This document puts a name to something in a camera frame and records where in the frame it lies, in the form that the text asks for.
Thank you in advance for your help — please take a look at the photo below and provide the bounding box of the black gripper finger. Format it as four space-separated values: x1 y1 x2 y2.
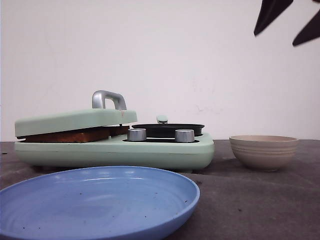
292 11 320 46
253 0 293 37

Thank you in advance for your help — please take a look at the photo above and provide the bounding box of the beige ribbed bowl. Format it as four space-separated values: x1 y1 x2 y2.
229 135 299 172

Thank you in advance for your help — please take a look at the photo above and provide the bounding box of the white bread slice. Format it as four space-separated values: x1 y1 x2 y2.
25 130 110 143
107 126 130 137

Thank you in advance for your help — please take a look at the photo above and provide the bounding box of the breakfast maker lid with handle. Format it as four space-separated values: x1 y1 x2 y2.
14 90 137 139

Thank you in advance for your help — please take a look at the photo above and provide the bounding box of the mint green breakfast maker base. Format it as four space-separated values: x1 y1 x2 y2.
14 133 215 171

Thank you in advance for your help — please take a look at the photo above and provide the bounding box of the right silver control knob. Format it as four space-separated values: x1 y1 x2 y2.
174 129 195 143

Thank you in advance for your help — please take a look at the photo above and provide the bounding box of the silver control knob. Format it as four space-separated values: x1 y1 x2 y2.
127 128 147 142
174 129 195 143

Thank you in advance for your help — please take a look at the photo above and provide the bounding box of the black round frying pan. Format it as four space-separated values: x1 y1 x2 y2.
131 123 205 138

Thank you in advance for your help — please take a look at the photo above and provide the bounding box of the left silver control knob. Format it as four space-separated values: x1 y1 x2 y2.
127 128 147 142

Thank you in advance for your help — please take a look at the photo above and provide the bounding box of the blue round plate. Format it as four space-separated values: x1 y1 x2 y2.
0 166 200 240

